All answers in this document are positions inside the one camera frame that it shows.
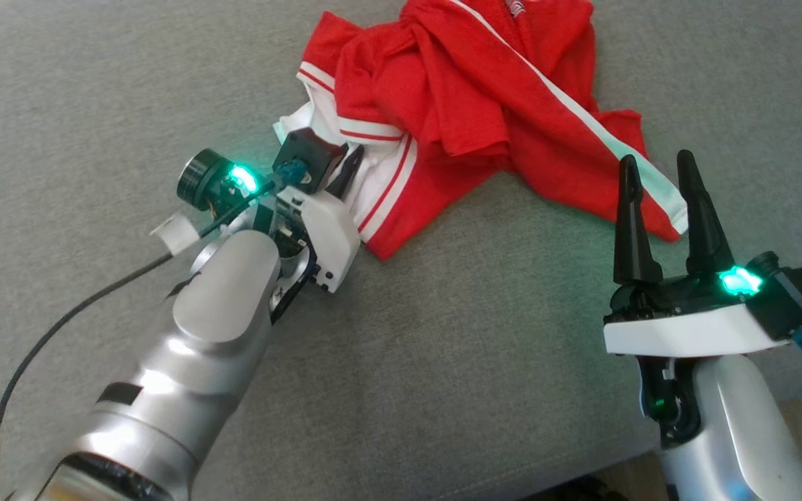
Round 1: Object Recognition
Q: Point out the red basketball jersey white trim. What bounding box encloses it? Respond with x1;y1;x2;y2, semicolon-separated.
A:
274;10;513;262

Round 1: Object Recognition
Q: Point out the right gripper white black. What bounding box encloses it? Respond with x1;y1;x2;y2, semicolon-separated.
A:
603;150;789;358

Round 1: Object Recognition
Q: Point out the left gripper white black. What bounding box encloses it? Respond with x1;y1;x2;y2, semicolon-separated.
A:
177;144;365;293

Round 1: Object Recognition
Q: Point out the red shorts white stripe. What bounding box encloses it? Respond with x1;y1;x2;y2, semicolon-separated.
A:
401;0;689;243

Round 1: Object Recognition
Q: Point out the white cable label tag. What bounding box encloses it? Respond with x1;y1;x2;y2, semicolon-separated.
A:
150;212;201;256

